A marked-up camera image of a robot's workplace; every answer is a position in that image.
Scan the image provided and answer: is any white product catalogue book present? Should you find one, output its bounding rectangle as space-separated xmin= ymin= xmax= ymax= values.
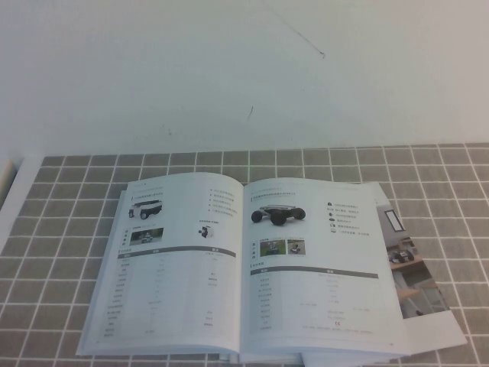
xmin=75 ymin=171 xmax=413 ymax=365

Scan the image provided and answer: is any booklet with photo cover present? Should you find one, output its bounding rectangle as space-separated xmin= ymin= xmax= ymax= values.
xmin=300 ymin=180 xmax=468 ymax=366

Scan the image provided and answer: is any grey white-checked tablecloth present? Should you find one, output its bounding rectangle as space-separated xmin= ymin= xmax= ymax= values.
xmin=0 ymin=141 xmax=489 ymax=367

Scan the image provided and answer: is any beige flat board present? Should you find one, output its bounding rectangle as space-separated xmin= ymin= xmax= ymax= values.
xmin=0 ymin=158 xmax=19 ymax=207

